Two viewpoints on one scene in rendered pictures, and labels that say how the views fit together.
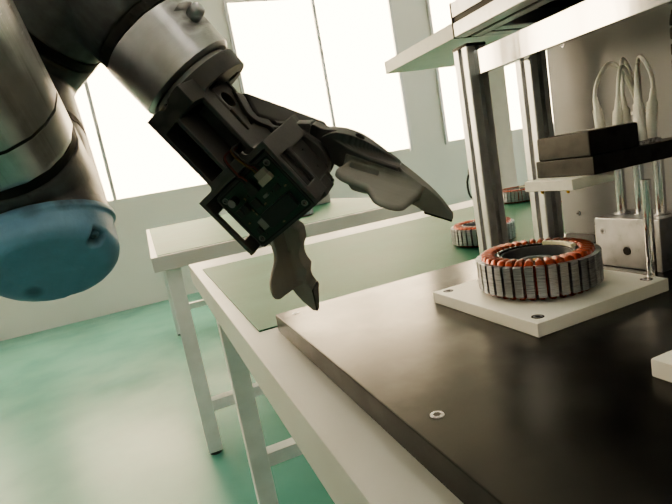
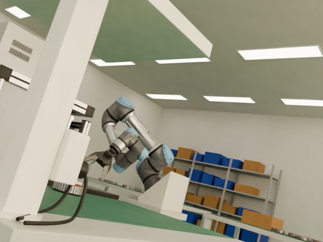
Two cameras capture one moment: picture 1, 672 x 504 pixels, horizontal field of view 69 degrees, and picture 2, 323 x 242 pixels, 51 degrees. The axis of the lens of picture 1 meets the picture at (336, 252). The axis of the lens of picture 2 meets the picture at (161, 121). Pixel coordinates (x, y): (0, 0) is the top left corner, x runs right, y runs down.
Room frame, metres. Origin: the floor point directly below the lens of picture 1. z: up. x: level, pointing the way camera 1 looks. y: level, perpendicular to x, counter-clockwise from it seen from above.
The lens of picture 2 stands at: (2.12, -0.66, 0.85)
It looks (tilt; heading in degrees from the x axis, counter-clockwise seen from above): 11 degrees up; 151
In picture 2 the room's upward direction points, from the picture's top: 16 degrees clockwise
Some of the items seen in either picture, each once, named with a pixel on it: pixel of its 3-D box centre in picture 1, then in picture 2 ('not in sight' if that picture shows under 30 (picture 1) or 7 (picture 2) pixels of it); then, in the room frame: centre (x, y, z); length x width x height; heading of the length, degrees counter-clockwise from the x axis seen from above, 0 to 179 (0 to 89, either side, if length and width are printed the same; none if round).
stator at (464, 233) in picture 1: (482, 231); (68, 187); (0.88, -0.27, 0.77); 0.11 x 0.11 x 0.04
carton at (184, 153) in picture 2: not in sight; (187, 155); (-5.19, 4.42, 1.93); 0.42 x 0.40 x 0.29; 22
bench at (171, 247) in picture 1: (268, 284); not in sight; (2.65, 0.40, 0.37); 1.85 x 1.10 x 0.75; 20
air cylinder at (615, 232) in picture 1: (642, 238); not in sight; (0.51, -0.33, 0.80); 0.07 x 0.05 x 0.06; 20
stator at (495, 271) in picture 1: (537, 266); not in sight; (0.46, -0.19, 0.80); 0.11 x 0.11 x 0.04
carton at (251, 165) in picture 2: not in sight; (254, 167); (-3.43, 5.06, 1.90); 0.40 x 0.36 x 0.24; 111
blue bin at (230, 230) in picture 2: not in sight; (236, 231); (-3.50, 5.03, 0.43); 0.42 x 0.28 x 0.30; 108
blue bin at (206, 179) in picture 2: not in sight; (210, 180); (-4.38, 4.71, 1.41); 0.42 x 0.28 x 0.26; 112
